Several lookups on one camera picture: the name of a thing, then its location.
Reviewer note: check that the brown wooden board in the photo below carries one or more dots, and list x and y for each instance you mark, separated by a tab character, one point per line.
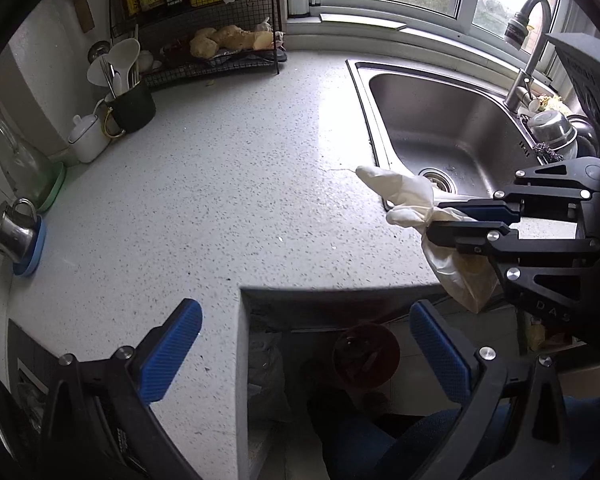
84	15

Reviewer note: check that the blue coaster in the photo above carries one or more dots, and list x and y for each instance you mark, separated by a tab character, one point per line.
35	255

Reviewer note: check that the small steel pot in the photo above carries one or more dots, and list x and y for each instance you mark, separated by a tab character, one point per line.
10	232

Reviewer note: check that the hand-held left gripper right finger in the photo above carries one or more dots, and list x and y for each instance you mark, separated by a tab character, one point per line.
440	355

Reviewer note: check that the black utensil mug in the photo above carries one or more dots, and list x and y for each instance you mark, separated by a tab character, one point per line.
132	107

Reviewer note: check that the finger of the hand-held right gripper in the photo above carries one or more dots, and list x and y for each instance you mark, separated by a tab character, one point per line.
460	235
485	210

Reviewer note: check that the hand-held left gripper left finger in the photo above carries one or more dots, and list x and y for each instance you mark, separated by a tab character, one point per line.
172	350

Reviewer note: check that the white rubber glove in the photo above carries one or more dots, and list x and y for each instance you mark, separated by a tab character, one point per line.
405	190

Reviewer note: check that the steel scouring pad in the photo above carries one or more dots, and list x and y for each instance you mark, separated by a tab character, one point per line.
549	154

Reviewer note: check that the glass pitcher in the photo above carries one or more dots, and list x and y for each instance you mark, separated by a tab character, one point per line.
15	160

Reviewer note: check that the white lidded jar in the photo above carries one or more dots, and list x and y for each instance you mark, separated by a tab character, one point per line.
87	137

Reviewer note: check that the large white spoon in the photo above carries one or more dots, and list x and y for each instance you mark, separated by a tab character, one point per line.
125	55

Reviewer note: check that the steel bowl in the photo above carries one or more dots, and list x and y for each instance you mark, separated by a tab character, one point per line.
552	127

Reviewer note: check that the red plastic basin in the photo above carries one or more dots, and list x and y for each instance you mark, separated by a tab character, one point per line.
380	360

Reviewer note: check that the black round lid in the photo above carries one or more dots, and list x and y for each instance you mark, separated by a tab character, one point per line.
280	55

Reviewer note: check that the ginger root piece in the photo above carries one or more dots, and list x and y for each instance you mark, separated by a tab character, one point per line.
262	40
232	35
202	47

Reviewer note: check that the steel faucet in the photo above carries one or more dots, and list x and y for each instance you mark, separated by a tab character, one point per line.
522	80

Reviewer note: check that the small white spoon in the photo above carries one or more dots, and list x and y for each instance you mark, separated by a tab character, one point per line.
97	72

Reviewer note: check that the stainless steel sink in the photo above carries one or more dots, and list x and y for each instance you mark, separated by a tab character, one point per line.
445	125

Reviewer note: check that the black gas stove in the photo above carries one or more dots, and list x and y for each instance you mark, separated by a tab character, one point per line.
27	360

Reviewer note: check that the sink drain strainer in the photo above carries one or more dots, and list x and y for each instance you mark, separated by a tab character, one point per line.
436	180

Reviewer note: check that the garlic bulb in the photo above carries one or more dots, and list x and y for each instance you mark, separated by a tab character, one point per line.
264	25

